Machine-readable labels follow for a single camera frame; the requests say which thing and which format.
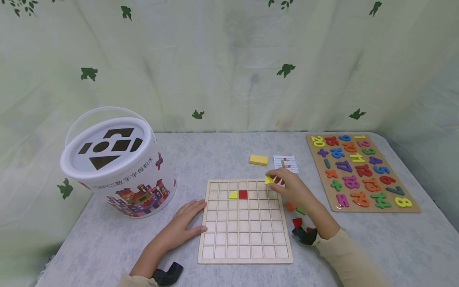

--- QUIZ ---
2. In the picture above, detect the person's right forearm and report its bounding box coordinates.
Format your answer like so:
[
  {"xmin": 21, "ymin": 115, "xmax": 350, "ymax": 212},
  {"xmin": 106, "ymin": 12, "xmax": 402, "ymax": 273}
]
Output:
[{"xmin": 305, "ymin": 199, "xmax": 392, "ymax": 287}]

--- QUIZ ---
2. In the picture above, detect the person's right hand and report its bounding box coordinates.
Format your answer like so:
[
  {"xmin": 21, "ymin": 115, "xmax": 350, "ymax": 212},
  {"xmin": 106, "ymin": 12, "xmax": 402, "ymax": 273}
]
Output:
[{"xmin": 265, "ymin": 167, "xmax": 319, "ymax": 216}]

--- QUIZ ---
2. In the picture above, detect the wooden number puzzle board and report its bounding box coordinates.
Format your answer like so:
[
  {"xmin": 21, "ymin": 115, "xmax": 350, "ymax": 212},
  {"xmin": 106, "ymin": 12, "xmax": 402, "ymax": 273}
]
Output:
[{"xmin": 305, "ymin": 134, "xmax": 422, "ymax": 213}]

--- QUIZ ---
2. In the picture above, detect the white shape sorter bucket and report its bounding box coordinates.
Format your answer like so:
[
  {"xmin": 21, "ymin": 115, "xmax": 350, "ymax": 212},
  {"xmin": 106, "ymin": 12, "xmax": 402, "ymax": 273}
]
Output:
[{"xmin": 59, "ymin": 106, "xmax": 178, "ymax": 219}]

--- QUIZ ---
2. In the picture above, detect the wooden grid board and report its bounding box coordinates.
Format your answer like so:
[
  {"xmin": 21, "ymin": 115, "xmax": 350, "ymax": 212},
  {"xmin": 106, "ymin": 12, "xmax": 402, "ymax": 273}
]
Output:
[{"xmin": 197, "ymin": 179, "xmax": 294, "ymax": 265}]

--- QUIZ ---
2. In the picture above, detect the set of colourful number pieces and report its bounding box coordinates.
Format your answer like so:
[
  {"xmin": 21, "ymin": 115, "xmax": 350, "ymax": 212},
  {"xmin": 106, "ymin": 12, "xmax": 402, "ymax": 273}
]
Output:
[{"xmin": 310, "ymin": 135, "xmax": 413, "ymax": 209}]

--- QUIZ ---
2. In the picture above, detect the white pattern card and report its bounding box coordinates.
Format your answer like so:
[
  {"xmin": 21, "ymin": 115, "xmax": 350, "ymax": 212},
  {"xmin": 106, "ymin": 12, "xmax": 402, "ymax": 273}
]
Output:
[{"xmin": 273, "ymin": 155, "xmax": 300, "ymax": 175}]

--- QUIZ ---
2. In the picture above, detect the person's left forearm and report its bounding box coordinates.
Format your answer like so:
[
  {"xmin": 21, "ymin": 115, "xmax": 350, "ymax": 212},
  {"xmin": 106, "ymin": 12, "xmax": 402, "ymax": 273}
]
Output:
[{"xmin": 118, "ymin": 234, "xmax": 176, "ymax": 287}]

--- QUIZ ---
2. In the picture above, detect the person's left hand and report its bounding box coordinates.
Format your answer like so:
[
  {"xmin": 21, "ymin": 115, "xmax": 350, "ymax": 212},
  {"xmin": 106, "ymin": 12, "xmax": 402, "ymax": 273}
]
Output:
[{"xmin": 162, "ymin": 199, "xmax": 208, "ymax": 252}]

